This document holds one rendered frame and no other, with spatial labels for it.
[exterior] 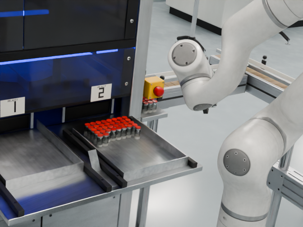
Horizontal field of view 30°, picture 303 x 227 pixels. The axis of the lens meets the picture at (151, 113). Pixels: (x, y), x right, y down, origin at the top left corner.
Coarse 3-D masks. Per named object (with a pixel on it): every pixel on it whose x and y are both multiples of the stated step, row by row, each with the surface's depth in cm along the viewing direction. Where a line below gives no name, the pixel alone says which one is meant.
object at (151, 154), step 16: (144, 128) 210; (112, 144) 200; (128, 144) 201; (144, 144) 203; (160, 144) 203; (112, 160) 189; (128, 160) 191; (144, 160) 192; (160, 160) 193; (176, 160) 188; (128, 176) 178; (144, 176) 182
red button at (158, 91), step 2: (158, 86) 219; (160, 86) 219; (156, 88) 218; (158, 88) 218; (160, 88) 218; (162, 88) 219; (154, 90) 219; (156, 90) 218; (158, 90) 218; (160, 90) 218; (162, 90) 219; (154, 92) 219; (156, 92) 218; (158, 92) 218; (160, 92) 218; (162, 92) 219; (154, 94) 219; (156, 94) 218; (158, 94) 218; (160, 94) 219; (162, 94) 219; (158, 96) 219; (160, 96) 220
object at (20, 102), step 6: (0, 102) 183; (6, 102) 185; (12, 102) 186; (18, 102) 187; (24, 102) 189; (0, 108) 184; (6, 108) 186; (12, 108) 187; (18, 108) 188; (24, 108) 190; (0, 114) 185; (6, 114) 186; (12, 114) 188
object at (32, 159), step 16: (32, 128) 204; (0, 144) 191; (16, 144) 192; (32, 144) 194; (48, 144) 195; (64, 144) 189; (0, 160) 182; (16, 160) 183; (32, 160) 184; (48, 160) 185; (64, 160) 186; (80, 160) 181; (0, 176) 168; (16, 176) 174; (32, 176) 170; (48, 176) 174
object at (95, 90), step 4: (108, 84) 206; (92, 88) 203; (96, 88) 204; (104, 88) 206; (108, 88) 207; (92, 92) 204; (96, 92) 205; (104, 92) 207; (108, 92) 208; (92, 96) 204; (96, 96) 205; (104, 96) 207; (108, 96) 209; (92, 100) 205; (96, 100) 206
